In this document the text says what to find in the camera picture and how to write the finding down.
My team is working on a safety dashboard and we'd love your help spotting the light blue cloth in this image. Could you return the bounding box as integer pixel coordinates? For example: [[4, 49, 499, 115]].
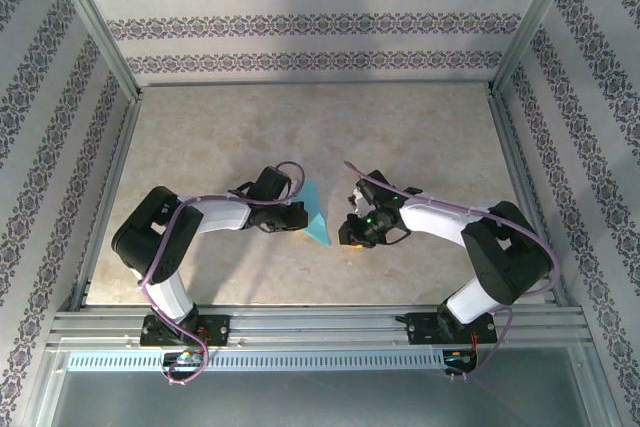
[[298, 180, 334, 248]]

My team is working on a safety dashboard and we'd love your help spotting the right circuit board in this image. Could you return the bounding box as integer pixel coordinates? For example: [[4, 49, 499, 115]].
[[443, 348, 480, 369]]

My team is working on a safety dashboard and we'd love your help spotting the circuit board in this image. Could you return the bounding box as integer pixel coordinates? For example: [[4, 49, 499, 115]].
[[162, 350, 206, 368], [443, 348, 480, 369]]

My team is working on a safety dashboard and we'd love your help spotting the left circuit board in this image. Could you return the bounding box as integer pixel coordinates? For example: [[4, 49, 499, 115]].
[[162, 350, 206, 368]]

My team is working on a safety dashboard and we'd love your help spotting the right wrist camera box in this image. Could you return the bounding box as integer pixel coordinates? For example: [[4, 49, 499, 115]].
[[347, 185, 371, 216]]

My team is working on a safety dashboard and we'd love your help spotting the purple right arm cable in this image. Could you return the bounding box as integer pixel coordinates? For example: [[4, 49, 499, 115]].
[[342, 160, 559, 381]]

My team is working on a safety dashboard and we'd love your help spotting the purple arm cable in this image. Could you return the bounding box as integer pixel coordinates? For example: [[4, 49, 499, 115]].
[[342, 160, 559, 381], [139, 160, 308, 388]]

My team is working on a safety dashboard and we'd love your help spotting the aluminium mounting rail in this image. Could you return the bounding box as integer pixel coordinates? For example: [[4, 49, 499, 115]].
[[47, 310, 589, 349]]

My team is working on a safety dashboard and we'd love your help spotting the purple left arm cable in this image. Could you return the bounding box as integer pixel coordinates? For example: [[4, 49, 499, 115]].
[[139, 160, 308, 388]]

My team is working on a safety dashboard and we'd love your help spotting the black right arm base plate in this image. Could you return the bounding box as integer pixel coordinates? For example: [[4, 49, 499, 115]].
[[405, 310, 499, 347]]

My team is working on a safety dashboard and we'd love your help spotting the aluminium back rail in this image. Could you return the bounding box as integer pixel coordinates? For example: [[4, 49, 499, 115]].
[[139, 79, 494, 89]]

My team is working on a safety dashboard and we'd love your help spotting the slotted grey cable duct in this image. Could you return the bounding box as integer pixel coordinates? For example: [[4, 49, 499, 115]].
[[66, 350, 446, 373]]

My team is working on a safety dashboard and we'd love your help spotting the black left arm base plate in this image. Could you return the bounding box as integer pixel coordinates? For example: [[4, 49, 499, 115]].
[[139, 314, 232, 348]]

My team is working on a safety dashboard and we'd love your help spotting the aluminium side rail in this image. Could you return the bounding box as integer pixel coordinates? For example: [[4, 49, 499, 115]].
[[487, 90, 571, 308], [69, 96, 145, 313]]

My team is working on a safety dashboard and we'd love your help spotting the aluminium frame post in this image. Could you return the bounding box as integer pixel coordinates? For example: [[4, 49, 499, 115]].
[[489, 0, 586, 96], [42, 0, 145, 104]]

